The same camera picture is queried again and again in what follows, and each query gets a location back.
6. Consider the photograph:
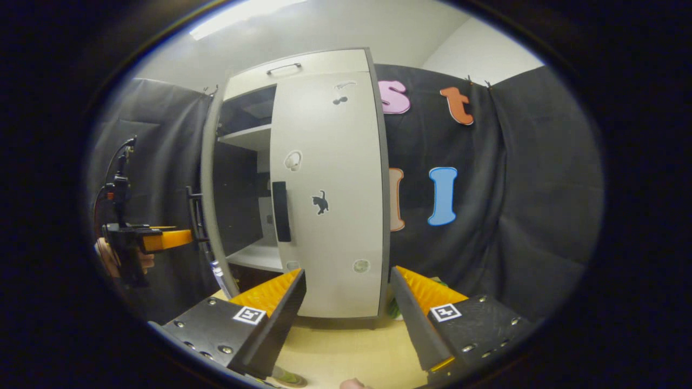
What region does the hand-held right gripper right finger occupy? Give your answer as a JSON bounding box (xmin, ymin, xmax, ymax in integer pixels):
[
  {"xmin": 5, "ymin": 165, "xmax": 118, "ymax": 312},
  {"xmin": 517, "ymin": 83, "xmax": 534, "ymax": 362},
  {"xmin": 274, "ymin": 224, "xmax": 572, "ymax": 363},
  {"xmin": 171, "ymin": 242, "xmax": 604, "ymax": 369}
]
[{"xmin": 389, "ymin": 265, "xmax": 537, "ymax": 379}]

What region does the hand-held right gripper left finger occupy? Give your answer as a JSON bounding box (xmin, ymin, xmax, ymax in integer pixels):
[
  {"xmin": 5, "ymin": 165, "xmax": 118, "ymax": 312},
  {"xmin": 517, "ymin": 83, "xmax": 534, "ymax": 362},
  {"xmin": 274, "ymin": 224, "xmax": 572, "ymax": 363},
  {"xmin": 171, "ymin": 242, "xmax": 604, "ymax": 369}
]
[{"xmin": 147, "ymin": 269, "xmax": 307, "ymax": 380}]

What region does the green label bottle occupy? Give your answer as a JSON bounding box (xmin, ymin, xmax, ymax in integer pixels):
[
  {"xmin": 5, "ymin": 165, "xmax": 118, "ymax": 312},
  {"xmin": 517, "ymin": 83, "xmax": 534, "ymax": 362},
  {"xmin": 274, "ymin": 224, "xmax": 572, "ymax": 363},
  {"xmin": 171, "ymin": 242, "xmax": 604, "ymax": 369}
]
[{"xmin": 272, "ymin": 366, "xmax": 303, "ymax": 385}]

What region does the white cabinet door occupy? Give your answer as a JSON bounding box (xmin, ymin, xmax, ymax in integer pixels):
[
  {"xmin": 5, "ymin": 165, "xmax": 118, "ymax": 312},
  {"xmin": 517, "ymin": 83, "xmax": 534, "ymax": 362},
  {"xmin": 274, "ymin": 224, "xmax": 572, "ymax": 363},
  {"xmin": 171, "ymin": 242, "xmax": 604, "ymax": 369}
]
[
  {"xmin": 200, "ymin": 89, "xmax": 241, "ymax": 299},
  {"xmin": 269, "ymin": 70, "xmax": 385, "ymax": 319}
]

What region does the white grey cabinet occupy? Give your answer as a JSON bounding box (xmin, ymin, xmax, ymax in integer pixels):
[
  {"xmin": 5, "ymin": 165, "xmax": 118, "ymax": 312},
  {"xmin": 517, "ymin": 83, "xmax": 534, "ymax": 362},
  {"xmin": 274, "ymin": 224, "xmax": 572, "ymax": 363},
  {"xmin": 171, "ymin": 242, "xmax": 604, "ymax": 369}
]
[{"xmin": 208, "ymin": 48, "xmax": 391, "ymax": 330}]

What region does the white cabinet shelf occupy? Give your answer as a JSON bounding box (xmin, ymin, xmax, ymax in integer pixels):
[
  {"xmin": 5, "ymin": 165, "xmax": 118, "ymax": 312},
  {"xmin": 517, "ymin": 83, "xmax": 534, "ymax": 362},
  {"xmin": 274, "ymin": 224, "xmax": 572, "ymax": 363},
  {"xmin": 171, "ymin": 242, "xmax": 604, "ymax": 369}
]
[{"xmin": 218, "ymin": 124, "xmax": 272, "ymax": 152}]

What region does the white cabinet drawer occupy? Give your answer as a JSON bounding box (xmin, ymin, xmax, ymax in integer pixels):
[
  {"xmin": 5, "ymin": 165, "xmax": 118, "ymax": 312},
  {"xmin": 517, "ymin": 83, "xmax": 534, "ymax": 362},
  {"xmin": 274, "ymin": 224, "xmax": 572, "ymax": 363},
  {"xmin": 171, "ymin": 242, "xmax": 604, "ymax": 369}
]
[{"xmin": 224, "ymin": 49, "xmax": 371, "ymax": 100}]

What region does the green object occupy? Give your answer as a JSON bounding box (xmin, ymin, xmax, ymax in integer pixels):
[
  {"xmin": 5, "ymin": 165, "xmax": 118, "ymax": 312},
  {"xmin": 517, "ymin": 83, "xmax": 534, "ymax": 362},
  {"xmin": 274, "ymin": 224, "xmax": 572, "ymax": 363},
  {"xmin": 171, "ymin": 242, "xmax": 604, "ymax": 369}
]
[{"xmin": 387, "ymin": 277, "xmax": 449, "ymax": 320}]

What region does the black backdrop cloth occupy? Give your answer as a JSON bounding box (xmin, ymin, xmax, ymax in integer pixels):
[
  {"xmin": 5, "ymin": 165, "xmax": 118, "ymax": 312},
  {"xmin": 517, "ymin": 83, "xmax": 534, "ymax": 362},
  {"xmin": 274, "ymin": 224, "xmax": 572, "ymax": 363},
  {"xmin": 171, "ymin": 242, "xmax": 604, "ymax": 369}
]
[{"xmin": 86, "ymin": 64, "xmax": 605, "ymax": 325}]

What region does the black door handle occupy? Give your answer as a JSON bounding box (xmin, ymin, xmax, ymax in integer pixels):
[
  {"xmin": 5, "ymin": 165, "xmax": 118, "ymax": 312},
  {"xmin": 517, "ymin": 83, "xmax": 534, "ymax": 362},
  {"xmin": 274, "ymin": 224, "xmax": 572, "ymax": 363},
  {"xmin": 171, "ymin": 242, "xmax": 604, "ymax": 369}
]
[{"xmin": 185, "ymin": 186, "xmax": 209, "ymax": 243}]

